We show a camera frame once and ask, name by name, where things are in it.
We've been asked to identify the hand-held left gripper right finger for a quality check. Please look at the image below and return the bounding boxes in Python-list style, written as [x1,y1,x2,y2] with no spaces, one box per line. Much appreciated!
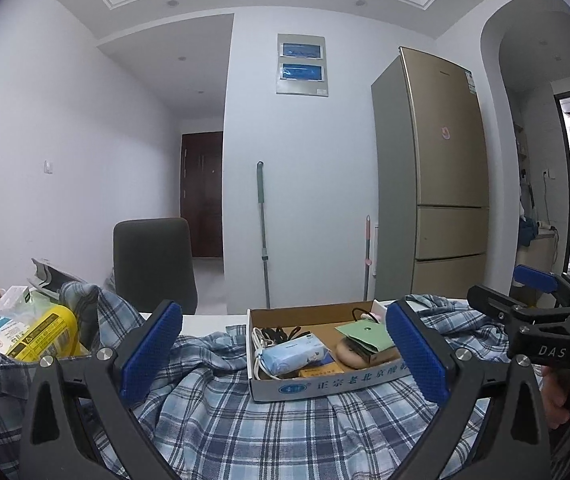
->
[384,299,552,480]

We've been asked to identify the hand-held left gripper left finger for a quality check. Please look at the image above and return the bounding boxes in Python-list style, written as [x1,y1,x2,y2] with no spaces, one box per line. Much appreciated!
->
[18,299,184,480]

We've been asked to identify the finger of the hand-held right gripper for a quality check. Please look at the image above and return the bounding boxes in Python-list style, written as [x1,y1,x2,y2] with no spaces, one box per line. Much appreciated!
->
[512,265,570,307]
[467,284,570,347]

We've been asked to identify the beige round slotted silicone pad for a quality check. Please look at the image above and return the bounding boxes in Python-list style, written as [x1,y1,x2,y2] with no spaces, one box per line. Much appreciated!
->
[336,337,373,371]

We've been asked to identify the gold foil packet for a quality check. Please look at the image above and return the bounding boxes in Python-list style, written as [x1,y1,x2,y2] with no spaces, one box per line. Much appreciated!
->
[299,362,346,378]

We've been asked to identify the shallow cardboard box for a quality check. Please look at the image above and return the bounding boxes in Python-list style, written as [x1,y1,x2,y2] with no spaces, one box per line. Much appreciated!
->
[246,299,416,403]

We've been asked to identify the person's right hand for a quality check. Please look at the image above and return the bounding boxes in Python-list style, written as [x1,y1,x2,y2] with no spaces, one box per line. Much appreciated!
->
[539,365,570,429]

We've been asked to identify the beige cabinet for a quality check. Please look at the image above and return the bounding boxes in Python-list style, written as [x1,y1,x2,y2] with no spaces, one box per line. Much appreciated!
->
[515,232,559,306]

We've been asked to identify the dark brown pouch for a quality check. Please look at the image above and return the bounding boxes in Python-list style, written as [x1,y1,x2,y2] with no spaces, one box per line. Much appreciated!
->
[360,345,401,367]

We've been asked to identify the dark blue cloth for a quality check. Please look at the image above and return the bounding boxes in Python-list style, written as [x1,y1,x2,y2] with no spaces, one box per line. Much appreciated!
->
[519,216,538,248]

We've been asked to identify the green flat pouch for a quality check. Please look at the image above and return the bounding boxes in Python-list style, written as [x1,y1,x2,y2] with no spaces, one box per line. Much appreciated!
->
[335,321,397,353]

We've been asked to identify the dark grey chair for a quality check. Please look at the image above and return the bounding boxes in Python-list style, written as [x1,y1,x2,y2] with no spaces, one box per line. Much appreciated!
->
[113,217,199,316]

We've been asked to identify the yellow plastic bag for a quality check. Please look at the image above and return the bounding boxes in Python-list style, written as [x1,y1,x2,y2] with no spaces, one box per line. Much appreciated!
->
[5,304,78,363]

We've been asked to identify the blue tissue pack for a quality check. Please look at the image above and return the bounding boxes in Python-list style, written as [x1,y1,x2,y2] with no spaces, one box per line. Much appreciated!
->
[255,336,331,380]

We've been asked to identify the black hair bands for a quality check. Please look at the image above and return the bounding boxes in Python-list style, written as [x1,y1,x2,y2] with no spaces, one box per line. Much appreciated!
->
[252,325,306,343]

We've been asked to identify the blue plaid shirt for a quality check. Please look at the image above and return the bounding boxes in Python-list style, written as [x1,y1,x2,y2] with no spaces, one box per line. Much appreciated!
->
[0,280,520,480]

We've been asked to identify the gold refrigerator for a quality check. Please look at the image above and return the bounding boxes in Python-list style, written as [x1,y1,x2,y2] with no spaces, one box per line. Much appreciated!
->
[371,46,490,306]

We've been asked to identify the white printed packet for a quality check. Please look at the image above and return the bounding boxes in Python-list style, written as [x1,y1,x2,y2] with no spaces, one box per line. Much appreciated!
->
[0,316,31,356]

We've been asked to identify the green white packet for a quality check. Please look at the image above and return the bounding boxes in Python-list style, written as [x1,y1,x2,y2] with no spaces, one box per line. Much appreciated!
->
[1,286,37,307]

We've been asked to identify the dark brown door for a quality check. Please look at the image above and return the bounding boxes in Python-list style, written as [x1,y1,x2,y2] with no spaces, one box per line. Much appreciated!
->
[180,131,224,259]

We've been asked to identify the white cable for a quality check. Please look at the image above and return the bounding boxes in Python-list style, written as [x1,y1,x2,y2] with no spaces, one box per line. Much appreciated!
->
[251,329,286,381]

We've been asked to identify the pink handled broom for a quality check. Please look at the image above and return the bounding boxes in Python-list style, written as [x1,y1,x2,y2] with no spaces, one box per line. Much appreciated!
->
[363,215,372,301]

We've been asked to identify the grey mop handle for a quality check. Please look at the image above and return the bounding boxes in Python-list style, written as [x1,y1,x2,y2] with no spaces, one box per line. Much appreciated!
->
[256,161,272,309]

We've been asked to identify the wall electrical panel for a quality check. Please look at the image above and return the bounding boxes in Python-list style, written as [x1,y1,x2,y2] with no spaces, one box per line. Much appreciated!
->
[277,33,330,96]

